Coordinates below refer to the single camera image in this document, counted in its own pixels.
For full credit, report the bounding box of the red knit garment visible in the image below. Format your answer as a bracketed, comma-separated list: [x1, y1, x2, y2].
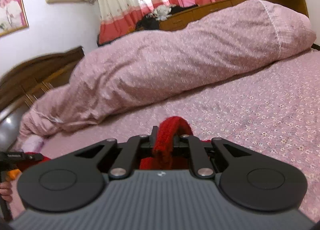
[22, 116, 213, 170]

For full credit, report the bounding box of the pink floral quilt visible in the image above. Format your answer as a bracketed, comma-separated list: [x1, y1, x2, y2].
[19, 0, 317, 138]

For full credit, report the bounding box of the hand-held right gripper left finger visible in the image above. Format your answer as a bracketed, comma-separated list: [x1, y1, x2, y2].
[74, 125, 159, 179]

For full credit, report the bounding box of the framed wall photo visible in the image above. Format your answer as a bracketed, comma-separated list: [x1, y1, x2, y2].
[0, 0, 30, 38]

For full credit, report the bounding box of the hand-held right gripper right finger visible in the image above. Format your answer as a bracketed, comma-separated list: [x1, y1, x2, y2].
[174, 134, 252, 179]

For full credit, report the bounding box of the white grey crumpled cloth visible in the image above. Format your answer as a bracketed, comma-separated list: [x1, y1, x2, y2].
[152, 5, 173, 21]

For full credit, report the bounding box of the glossy brown bed headboard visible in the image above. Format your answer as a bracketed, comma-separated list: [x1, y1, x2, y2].
[0, 108, 27, 151]

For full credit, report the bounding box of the lilac cloth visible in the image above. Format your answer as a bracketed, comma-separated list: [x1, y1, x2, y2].
[21, 136, 47, 152]

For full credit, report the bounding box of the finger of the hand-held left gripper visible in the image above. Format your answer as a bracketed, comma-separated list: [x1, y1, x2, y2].
[0, 152, 43, 164]

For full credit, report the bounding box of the person's left hand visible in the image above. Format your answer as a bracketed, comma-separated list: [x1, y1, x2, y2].
[0, 181, 13, 203]

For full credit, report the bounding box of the pile of dark clothes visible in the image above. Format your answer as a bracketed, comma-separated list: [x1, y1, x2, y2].
[135, 5, 200, 31]

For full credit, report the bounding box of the pink floral bedsheet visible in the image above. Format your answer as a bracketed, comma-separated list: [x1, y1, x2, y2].
[10, 49, 320, 220]

